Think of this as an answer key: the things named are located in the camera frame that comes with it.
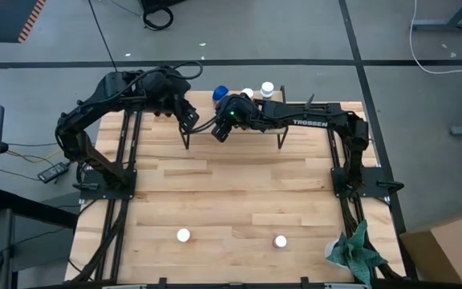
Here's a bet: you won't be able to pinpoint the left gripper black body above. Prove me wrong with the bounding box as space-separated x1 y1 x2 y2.
161 78 195 116

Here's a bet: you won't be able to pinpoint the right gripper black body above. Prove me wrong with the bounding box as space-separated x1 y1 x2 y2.
217 94 261 130

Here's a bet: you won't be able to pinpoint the clear bottle blue cap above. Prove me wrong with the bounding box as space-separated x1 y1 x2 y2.
212 84 230 104

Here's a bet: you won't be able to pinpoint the white aspirin bottle green label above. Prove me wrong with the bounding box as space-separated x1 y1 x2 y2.
260 81 275 100

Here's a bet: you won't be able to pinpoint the wooden shelf black metal legs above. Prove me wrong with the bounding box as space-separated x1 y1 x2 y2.
177 84 289 150

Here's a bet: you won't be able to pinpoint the black equipment case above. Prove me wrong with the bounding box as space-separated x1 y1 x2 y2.
138 0 188 13

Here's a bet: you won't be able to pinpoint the black power adapter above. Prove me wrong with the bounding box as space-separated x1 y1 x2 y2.
37 161 71 185

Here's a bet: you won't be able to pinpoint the black metal stand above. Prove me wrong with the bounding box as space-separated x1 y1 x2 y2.
0 188 80 289

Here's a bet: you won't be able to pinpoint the green crumpled cloth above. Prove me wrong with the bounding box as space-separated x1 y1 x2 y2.
325 219 388 287

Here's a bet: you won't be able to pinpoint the black mat orange striped edge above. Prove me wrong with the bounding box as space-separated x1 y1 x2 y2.
0 0 47 44

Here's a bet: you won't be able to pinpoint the brown cardboard box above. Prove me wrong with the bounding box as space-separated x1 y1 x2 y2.
399 209 462 286

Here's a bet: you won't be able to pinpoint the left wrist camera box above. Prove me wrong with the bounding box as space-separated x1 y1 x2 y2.
177 106 201 132

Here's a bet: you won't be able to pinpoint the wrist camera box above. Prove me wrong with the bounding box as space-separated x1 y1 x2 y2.
177 106 201 132
210 116 236 144

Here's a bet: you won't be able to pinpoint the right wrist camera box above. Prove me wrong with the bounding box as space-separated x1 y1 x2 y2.
210 116 236 144

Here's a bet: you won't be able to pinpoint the coiled black cable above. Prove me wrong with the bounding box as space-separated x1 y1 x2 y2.
142 6 175 31

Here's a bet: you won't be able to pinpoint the long thin black cable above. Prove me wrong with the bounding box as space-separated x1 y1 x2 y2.
87 0 119 73

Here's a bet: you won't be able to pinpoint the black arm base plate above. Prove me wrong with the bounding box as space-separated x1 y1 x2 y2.
79 168 138 201
330 166 389 199

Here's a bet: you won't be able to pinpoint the yellow floor cable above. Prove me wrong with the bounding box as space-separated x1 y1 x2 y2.
6 149 66 165

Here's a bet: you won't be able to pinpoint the black aluminium table frame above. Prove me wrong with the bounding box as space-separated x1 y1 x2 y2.
68 102 419 289

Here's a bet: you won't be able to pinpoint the white floor cable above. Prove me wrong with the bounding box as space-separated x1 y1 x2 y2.
408 0 462 75

